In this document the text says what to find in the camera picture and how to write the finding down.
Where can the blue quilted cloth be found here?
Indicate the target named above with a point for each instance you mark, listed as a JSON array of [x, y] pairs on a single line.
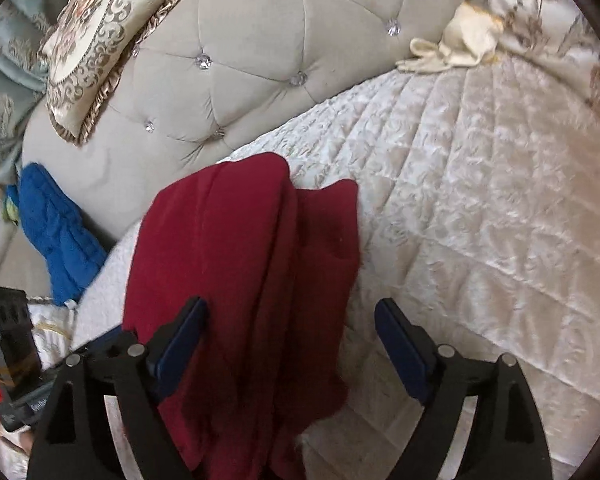
[[55, 235]]

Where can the floral fringed cushion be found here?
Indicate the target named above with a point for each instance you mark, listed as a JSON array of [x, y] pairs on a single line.
[[95, 35]]

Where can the dark red garment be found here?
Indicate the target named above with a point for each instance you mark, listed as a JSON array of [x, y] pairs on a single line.
[[230, 260]]

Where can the cream cloth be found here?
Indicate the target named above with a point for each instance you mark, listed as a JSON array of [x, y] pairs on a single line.
[[465, 35]]

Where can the beige damask fabric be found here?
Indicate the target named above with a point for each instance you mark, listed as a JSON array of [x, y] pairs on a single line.
[[540, 15]]

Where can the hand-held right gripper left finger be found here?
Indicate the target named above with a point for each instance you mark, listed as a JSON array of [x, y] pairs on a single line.
[[180, 350]]

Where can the pale blue damask cushion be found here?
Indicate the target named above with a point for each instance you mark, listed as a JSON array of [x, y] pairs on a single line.
[[10, 85]]

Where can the white satin gold-trimmed cushion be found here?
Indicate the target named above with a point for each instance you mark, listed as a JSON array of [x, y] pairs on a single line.
[[50, 325]]

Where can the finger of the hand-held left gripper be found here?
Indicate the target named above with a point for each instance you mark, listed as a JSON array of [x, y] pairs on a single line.
[[105, 341]]

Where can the green yellow cloth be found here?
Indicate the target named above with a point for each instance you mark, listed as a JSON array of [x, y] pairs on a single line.
[[11, 205]]

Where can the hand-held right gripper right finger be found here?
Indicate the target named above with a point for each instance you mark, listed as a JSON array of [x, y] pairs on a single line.
[[402, 355]]

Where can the white quilted blanket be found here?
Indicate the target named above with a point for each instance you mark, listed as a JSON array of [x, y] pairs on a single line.
[[480, 210]]

